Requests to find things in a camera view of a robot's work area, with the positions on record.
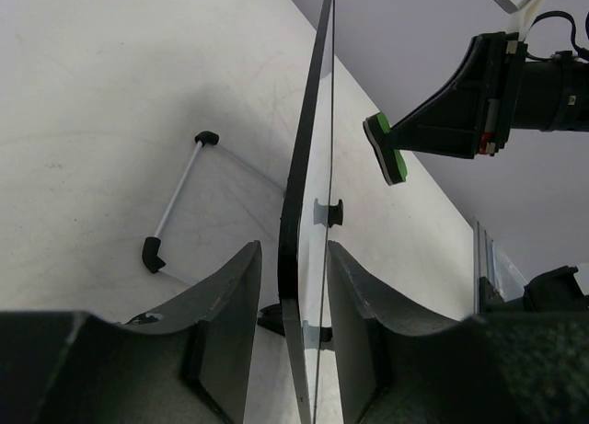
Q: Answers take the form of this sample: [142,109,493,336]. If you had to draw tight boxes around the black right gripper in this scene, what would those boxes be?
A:
[388,32,527,158]

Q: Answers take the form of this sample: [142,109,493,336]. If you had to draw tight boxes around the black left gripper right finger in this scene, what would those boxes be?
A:
[328,241,588,423]

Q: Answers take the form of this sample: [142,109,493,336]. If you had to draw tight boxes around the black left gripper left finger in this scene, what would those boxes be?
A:
[1,241,262,423]

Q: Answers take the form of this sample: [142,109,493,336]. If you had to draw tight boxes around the green whiteboard eraser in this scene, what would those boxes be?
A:
[363,112,408,186]

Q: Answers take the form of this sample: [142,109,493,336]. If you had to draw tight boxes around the small black-framed whiteboard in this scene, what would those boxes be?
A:
[277,0,335,423]

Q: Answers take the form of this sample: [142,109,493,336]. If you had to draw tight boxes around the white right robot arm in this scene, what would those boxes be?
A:
[385,31,588,158]

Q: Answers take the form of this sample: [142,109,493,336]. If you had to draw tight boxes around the aluminium mounting rail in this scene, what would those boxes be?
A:
[471,218,527,314]

